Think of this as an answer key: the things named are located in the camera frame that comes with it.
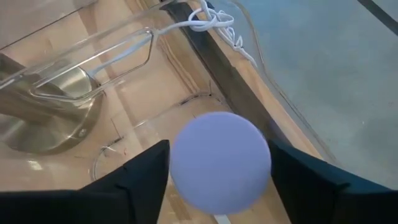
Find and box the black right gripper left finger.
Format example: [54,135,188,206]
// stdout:
[0,139,171,224]

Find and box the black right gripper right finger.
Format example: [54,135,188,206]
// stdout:
[267,139,398,224]

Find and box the lavender sand timer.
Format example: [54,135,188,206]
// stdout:
[169,111,272,224]

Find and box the white bulb brass lamp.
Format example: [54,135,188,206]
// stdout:
[0,52,105,156]

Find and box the clear plastic bin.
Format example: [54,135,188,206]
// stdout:
[0,0,343,224]

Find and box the black metal table frame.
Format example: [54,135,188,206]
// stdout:
[160,0,293,149]

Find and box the white lamp cable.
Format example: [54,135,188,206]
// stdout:
[86,0,259,77]

